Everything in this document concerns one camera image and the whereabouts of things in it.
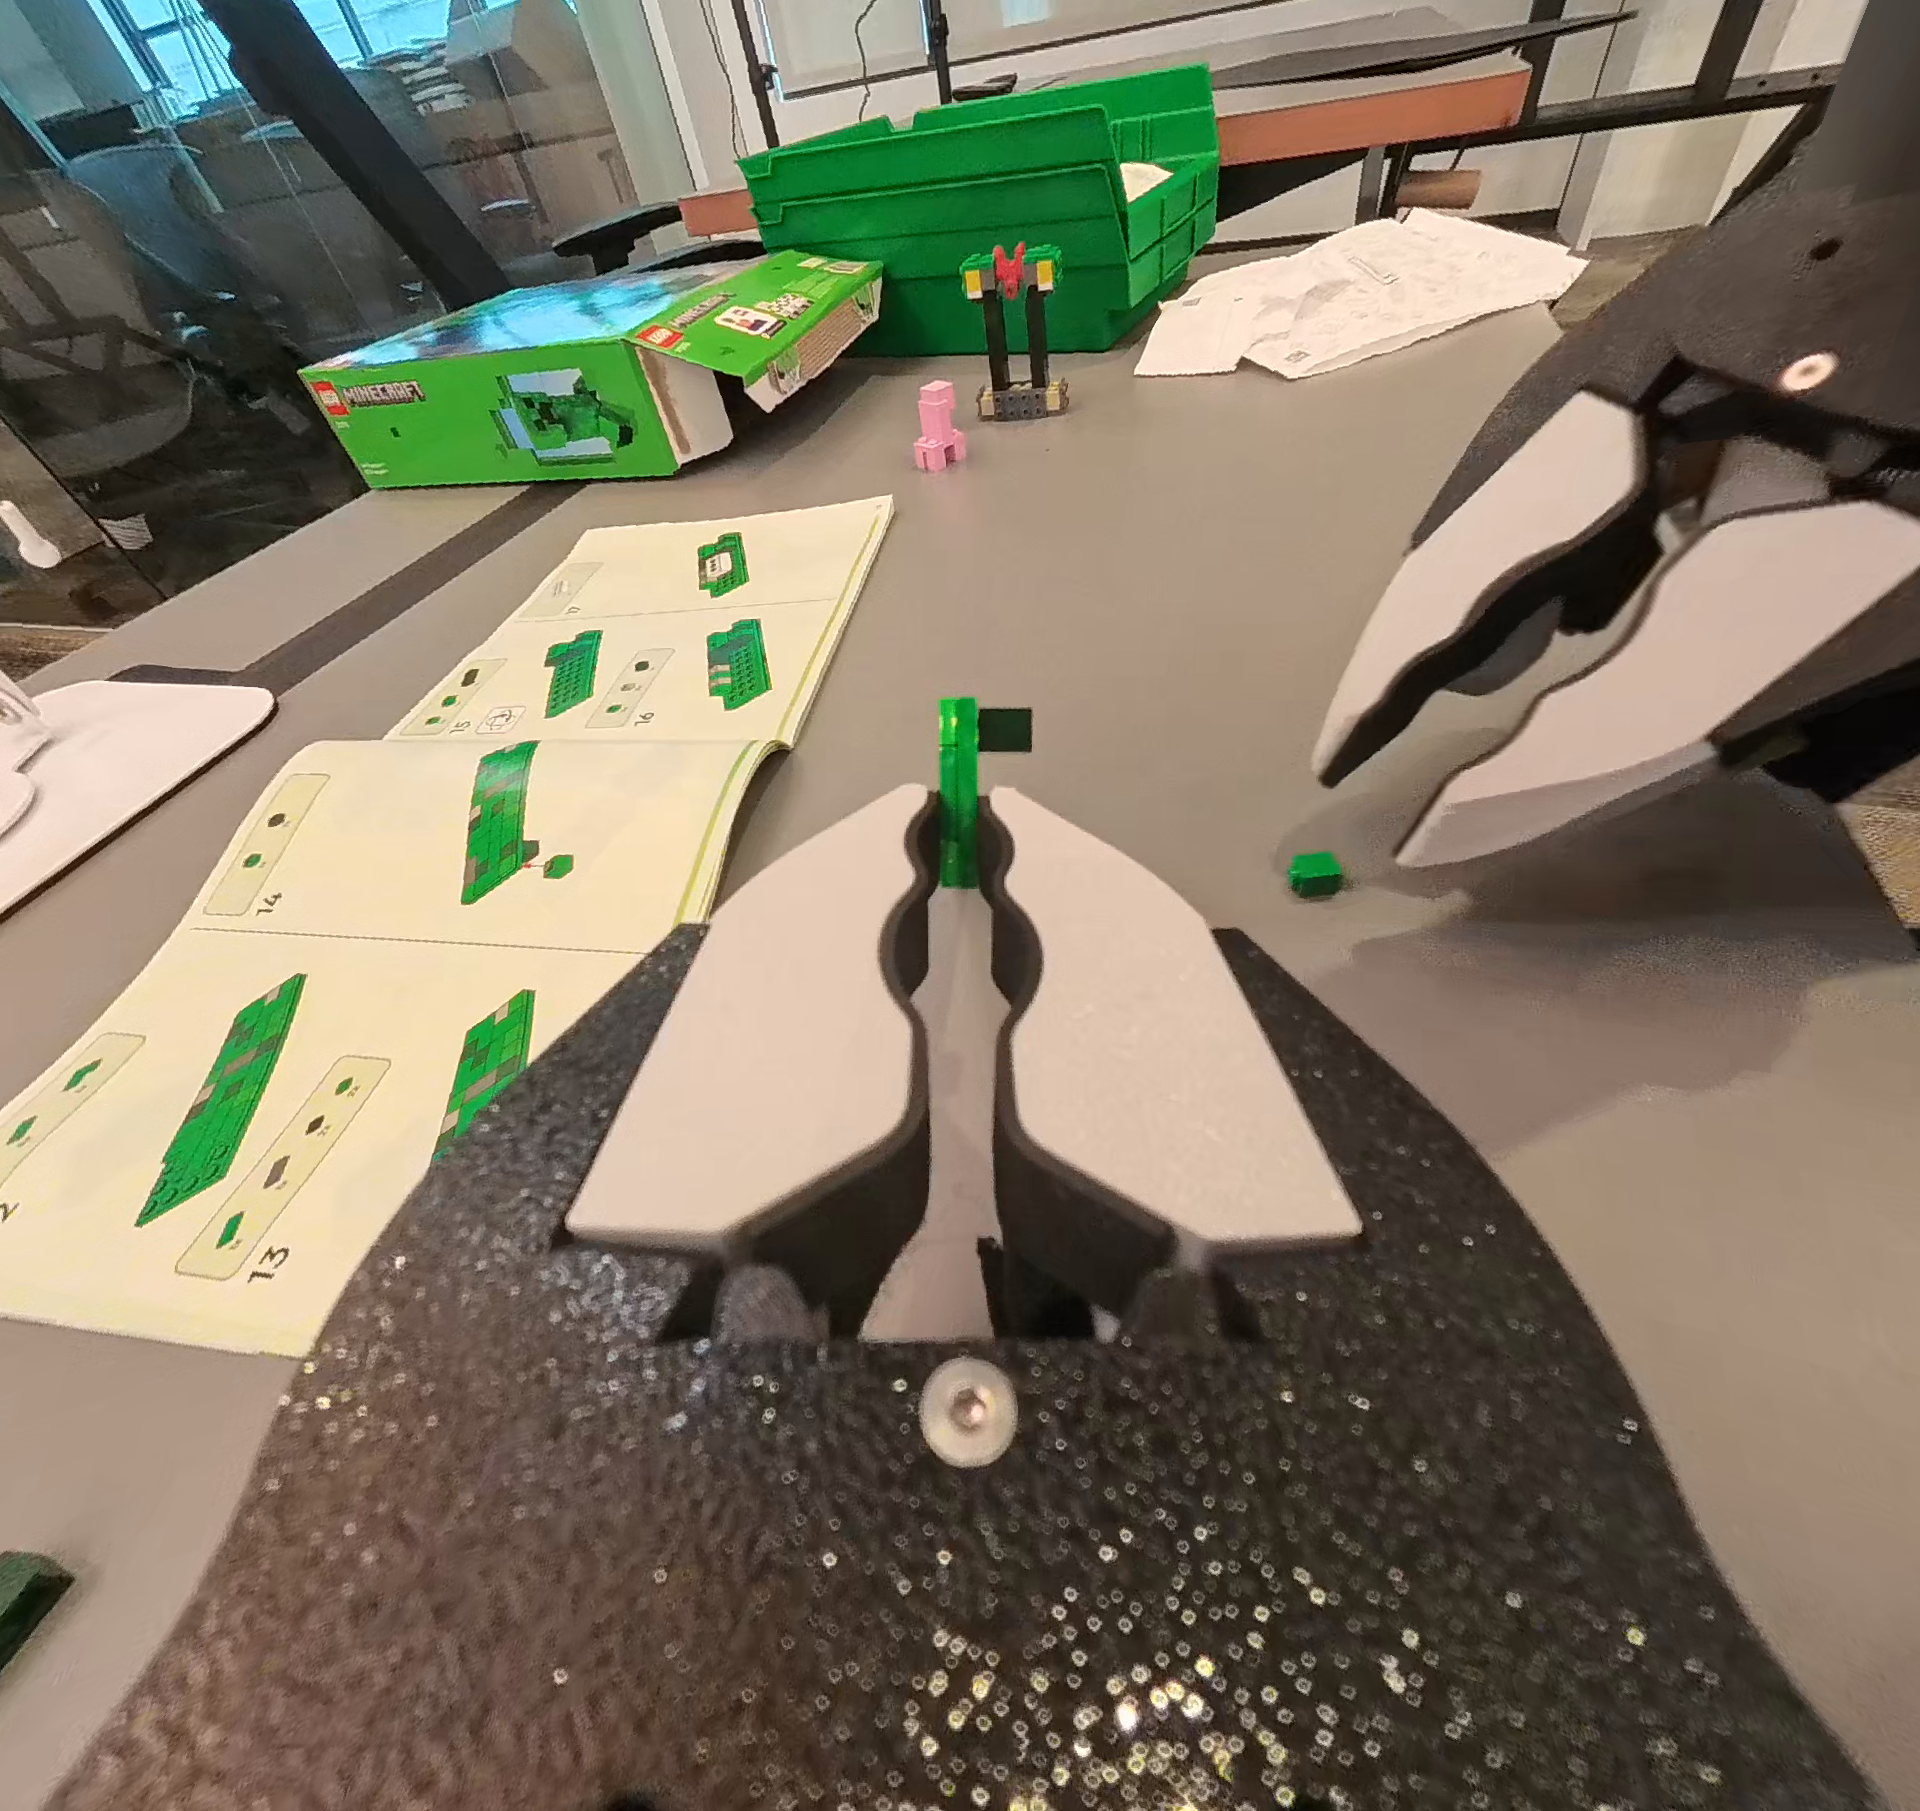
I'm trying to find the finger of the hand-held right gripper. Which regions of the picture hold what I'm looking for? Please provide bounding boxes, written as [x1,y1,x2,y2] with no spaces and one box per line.
[1309,390,1656,790]
[1395,487,1920,870]

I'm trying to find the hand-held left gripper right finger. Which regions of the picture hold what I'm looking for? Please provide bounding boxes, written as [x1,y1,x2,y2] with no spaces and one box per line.
[991,788,1365,1264]

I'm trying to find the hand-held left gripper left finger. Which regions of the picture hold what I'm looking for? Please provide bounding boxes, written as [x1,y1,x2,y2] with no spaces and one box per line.
[568,785,935,1257]

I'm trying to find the green brick plate assembly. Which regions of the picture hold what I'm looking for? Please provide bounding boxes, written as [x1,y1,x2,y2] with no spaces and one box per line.
[937,698,993,889]

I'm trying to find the grey desk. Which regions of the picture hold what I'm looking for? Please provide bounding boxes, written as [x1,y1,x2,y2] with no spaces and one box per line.
[0,228,1920,1811]

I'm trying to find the brown-edged side desk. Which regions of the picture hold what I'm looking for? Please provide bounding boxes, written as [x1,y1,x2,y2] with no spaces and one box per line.
[676,10,1637,240]

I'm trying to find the white paper sheets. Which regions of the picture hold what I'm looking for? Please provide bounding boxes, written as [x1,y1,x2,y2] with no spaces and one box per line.
[1132,209,1593,379]

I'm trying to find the open building instruction booklet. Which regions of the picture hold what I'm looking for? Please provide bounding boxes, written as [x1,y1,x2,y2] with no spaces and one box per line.
[0,494,897,1360]

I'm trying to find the black brick tower model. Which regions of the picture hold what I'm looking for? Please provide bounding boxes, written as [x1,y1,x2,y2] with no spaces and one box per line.
[960,238,1076,424]

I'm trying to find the green plastic bin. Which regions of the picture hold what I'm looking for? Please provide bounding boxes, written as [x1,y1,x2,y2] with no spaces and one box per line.
[735,62,1224,358]

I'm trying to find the black board on white stand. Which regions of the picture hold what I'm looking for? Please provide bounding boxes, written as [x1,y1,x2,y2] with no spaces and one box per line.
[0,677,279,919]

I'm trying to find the green toy set box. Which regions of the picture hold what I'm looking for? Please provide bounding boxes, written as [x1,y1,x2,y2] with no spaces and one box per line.
[300,250,888,489]

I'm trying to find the pile of loose small bricks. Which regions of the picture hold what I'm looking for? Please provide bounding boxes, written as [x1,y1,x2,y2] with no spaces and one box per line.
[0,1548,75,1670]

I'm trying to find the black office chair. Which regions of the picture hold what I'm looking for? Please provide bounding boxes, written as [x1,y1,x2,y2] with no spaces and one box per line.
[157,0,685,313]

